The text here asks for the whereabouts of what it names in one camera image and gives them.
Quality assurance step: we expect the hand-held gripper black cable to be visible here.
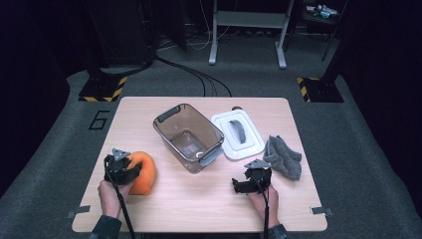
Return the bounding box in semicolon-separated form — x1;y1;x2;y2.
105;168;136;239
260;180;271;239

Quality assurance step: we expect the white metal desk frame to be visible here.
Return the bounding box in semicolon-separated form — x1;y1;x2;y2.
208;0;296;70

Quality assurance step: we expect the right hand-held gripper black cable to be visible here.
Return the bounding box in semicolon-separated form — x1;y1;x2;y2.
260;180;271;239

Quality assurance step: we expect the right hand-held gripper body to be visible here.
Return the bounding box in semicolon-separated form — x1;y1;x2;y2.
244;158;273;194

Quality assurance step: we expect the brown transparent storage box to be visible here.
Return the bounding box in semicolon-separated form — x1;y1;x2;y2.
152;103;225;174

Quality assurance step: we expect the black cabinet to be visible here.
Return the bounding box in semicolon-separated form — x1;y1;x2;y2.
84;0;157;68

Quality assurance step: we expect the cluttered dark shelf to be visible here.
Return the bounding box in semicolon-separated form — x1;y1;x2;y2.
303;0;347;34

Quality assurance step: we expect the left hand-held gripper black cable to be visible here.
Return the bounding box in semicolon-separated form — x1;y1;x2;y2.
105;168;136;239

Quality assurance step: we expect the person's left hand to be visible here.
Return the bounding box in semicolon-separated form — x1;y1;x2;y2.
98;179;132;219

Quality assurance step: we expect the person's right hand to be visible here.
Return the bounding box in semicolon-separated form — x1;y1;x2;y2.
248;184;281;230

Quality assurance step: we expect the grey towel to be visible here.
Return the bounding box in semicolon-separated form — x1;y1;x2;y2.
263;134;303;181

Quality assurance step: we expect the orange plush toy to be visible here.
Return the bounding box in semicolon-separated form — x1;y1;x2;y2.
127;150;157;196

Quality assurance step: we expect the grey table edge bracket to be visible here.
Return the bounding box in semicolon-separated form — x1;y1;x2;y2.
65;204;92;219
310;206;333;217

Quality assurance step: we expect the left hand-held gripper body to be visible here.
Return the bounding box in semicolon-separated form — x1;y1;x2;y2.
104;147;131;185

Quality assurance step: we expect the black floor cable bundle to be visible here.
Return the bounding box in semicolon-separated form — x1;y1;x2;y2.
155;56;233;98

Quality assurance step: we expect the white lid with grey handle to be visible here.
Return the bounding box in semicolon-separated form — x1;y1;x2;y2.
210;109;266;162

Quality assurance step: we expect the white hanging cable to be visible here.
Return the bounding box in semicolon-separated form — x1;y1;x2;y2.
187;0;231;52

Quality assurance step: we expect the black yellow striped stand base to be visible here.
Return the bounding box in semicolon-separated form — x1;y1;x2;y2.
78;77;128;103
297;77;345;104

